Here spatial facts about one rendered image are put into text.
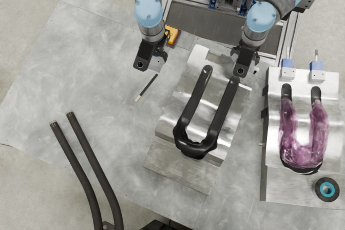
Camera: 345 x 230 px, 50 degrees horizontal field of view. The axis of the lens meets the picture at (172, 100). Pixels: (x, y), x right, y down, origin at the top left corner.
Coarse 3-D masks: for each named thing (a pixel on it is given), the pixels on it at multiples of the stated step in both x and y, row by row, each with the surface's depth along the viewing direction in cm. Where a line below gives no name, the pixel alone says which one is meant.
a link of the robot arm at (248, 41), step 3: (243, 27) 113; (243, 33) 112; (243, 36) 113; (243, 39) 114; (246, 39) 112; (264, 39) 112; (246, 42) 114; (249, 42) 113; (252, 42) 112; (255, 42) 111; (258, 42) 112; (261, 42) 112; (249, 45) 114; (252, 45) 114; (255, 45) 114; (258, 45) 114
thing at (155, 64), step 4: (152, 56) 132; (156, 56) 133; (152, 60) 132; (156, 60) 131; (152, 64) 131; (156, 64) 131; (160, 64) 131; (148, 68) 136; (152, 68) 134; (156, 68) 132; (160, 68) 134
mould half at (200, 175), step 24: (192, 72) 137; (216, 72) 137; (216, 96) 135; (240, 96) 134; (168, 120) 128; (192, 120) 129; (168, 144) 133; (168, 168) 131; (192, 168) 131; (216, 168) 131
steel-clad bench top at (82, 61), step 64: (64, 0) 157; (64, 64) 149; (128, 64) 148; (0, 128) 143; (64, 128) 142; (128, 128) 142; (256, 128) 140; (128, 192) 135; (192, 192) 135; (256, 192) 134
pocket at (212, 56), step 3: (210, 51) 140; (207, 54) 142; (210, 54) 141; (213, 54) 141; (216, 54) 140; (219, 54) 140; (207, 57) 141; (210, 57) 141; (213, 57) 141; (216, 57) 141; (219, 57) 141; (210, 60) 141; (213, 60) 141; (216, 60) 141; (219, 60) 141; (216, 63) 140
